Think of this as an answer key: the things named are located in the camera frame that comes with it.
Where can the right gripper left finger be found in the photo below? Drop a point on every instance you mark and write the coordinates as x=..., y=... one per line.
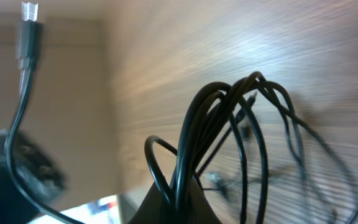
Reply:
x=154, y=210

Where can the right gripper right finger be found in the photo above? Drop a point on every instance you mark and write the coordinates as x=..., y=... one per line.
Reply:
x=198, y=209

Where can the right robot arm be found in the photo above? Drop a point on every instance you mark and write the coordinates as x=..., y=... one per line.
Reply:
x=46, y=183

